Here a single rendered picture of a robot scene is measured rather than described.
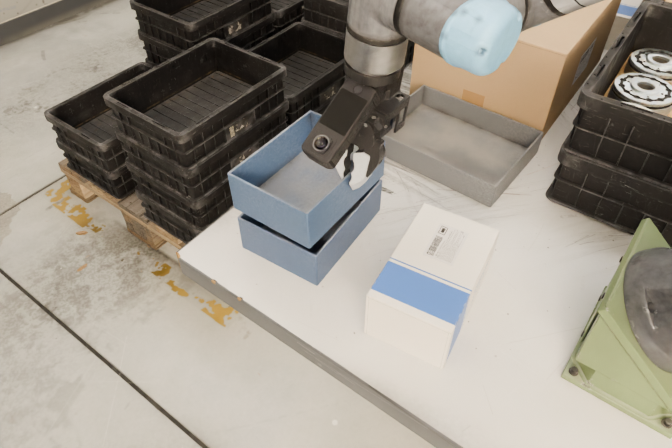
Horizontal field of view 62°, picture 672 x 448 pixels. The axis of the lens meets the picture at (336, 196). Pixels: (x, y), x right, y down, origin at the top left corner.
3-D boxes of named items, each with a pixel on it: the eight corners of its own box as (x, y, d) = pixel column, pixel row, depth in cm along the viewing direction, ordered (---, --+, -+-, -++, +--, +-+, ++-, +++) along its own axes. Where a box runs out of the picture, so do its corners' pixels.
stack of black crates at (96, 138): (120, 204, 179) (99, 147, 163) (65, 167, 192) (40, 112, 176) (211, 142, 202) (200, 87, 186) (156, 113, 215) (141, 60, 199)
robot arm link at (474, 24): (553, -8, 57) (465, -46, 61) (495, 17, 50) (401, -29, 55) (524, 61, 62) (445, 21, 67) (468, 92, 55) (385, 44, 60)
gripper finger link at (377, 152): (381, 177, 78) (389, 128, 72) (375, 183, 77) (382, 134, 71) (354, 162, 80) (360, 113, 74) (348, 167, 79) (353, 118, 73)
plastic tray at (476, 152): (537, 152, 110) (544, 132, 106) (490, 208, 98) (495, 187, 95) (421, 103, 122) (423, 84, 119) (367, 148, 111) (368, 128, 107)
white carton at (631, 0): (617, 53, 138) (630, 18, 132) (569, 39, 143) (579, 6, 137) (636, 22, 150) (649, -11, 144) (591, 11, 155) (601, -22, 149)
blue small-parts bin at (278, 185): (309, 249, 80) (307, 214, 75) (233, 207, 86) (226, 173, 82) (384, 174, 91) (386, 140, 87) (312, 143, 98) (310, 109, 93)
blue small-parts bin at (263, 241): (317, 286, 86) (316, 257, 81) (241, 247, 92) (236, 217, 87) (380, 209, 98) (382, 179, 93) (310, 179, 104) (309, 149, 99)
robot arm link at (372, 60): (386, 54, 62) (329, 27, 65) (380, 88, 65) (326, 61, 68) (421, 29, 66) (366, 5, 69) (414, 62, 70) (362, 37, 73)
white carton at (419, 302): (442, 369, 76) (452, 332, 70) (363, 332, 80) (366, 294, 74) (488, 269, 88) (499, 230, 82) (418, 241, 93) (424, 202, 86)
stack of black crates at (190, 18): (211, 142, 202) (189, 26, 171) (156, 113, 215) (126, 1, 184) (283, 93, 225) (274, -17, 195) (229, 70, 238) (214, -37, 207)
